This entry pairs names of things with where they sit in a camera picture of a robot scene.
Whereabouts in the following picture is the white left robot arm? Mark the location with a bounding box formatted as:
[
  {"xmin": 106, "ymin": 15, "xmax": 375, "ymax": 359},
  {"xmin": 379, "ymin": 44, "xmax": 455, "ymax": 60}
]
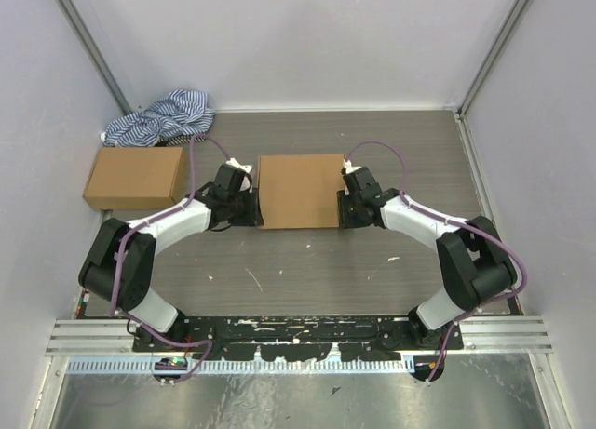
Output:
[{"xmin": 78, "ymin": 158, "xmax": 261, "ymax": 352}]

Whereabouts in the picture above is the blue striped cloth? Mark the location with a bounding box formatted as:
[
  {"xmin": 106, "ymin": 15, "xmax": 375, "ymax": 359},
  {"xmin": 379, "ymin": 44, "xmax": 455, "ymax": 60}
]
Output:
[{"xmin": 100, "ymin": 89, "xmax": 216, "ymax": 147}]

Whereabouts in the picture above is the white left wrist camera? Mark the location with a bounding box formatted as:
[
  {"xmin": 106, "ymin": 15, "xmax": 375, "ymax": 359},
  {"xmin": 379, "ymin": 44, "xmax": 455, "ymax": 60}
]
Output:
[{"xmin": 225, "ymin": 157, "xmax": 254, "ymax": 192}]

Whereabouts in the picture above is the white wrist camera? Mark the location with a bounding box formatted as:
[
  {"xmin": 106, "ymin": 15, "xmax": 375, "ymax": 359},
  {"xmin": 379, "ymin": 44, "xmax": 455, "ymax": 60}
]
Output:
[
  {"xmin": 225, "ymin": 157, "xmax": 254, "ymax": 192},
  {"xmin": 342, "ymin": 159, "xmax": 361, "ymax": 175}
]

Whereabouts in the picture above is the white slotted cable duct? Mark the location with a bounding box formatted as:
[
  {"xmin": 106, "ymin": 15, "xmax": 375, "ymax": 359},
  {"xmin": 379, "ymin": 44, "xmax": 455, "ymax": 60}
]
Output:
[{"xmin": 66, "ymin": 356, "xmax": 414, "ymax": 375}]

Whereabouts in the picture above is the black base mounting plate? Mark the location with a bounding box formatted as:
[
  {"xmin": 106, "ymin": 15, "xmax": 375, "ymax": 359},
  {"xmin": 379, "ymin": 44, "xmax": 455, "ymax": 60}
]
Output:
[{"xmin": 132, "ymin": 315, "xmax": 466, "ymax": 361}]

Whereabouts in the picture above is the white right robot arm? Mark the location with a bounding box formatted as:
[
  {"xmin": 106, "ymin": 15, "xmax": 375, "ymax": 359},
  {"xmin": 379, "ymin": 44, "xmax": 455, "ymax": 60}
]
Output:
[{"xmin": 337, "ymin": 160, "xmax": 517, "ymax": 350}]

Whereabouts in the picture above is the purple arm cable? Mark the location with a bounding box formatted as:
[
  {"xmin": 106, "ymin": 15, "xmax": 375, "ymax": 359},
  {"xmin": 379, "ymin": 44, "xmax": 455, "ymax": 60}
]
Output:
[
  {"xmin": 109, "ymin": 134, "xmax": 232, "ymax": 386},
  {"xmin": 345, "ymin": 141, "xmax": 531, "ymax": 383}
]

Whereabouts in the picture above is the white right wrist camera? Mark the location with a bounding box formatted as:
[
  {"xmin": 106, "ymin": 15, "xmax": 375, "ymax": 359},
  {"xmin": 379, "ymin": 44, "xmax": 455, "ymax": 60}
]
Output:
[{"xmin": 342, "ymin": 159, "xmax": 361, "ymax": 175}]

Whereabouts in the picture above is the aluminium front rail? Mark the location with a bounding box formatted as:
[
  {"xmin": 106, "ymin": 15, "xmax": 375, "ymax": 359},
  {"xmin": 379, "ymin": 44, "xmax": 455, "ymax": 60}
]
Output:
[{"xmin": 45, "ymin": 315, "xmax": 553, "ymax": 356}]

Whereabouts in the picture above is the closed brown cardboard box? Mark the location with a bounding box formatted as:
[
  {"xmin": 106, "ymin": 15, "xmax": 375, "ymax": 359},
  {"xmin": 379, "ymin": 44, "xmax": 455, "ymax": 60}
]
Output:
[{"xmin": 83, "ymin": 147, "xmax": 188, "ymax": 210}]

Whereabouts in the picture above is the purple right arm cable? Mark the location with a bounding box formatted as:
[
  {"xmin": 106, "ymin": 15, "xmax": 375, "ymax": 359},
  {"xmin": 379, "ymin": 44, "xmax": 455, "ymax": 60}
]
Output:
[{"xmin": 345, "ymin": 141, "xmax": 531, "ymax": 383}]

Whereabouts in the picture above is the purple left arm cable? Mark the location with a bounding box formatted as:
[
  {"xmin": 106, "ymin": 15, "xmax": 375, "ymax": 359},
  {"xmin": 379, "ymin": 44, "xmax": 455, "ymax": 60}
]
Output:
[{"xmin": 109, "ymin": 134, "xmax": 232, "ymax": 386}]

